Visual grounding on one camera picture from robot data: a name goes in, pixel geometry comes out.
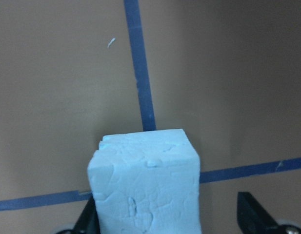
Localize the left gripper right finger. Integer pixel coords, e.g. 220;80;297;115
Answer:
237;192;279;234

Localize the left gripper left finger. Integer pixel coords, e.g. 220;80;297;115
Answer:
71;196;100;234

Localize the light blue block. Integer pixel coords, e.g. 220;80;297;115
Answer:
87;129;201;234

